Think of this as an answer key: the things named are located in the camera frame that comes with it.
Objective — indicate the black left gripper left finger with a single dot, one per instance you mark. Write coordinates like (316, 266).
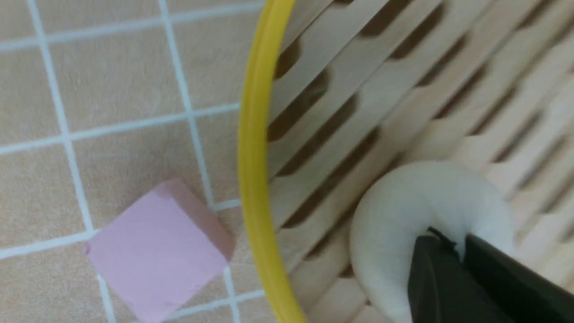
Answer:
(441, 290)

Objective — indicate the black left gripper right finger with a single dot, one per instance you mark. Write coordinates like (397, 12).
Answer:
(522, 294)

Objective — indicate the pink cube block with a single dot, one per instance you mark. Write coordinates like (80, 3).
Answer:
(161, 251)

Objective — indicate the bamboo steamer tray yellow rim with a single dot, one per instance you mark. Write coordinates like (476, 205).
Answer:
(339, 93)

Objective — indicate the white bun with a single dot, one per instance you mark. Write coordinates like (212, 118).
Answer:
(401, 206)

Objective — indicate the checkered orange tablecloth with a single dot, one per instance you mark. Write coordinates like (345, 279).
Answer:
(101, 101)

